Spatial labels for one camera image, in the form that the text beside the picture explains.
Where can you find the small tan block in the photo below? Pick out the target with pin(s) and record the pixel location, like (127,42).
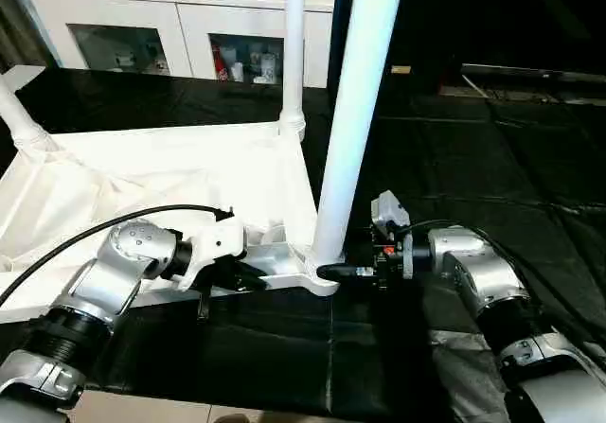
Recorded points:
(401,69)

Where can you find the grey left robot foot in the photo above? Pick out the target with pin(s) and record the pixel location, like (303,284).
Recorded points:
(233,419)

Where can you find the black metal rail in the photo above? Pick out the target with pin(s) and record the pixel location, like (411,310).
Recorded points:
(530,71)

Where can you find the white plastic table leg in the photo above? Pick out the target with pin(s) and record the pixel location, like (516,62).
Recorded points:
(294,54)
(355,111)
(21,120)

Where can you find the white glass-door cabinet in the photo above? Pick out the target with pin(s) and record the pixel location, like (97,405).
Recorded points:
(114,16)

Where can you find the white plastic table top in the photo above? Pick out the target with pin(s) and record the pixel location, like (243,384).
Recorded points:
(142,177)

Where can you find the red bottle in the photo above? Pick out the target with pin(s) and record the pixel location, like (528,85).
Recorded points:
(220,63)

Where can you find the black work mat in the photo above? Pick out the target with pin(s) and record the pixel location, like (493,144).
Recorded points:
(492,177)

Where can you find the white edge strip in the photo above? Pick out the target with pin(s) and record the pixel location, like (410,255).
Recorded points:
(21,77)

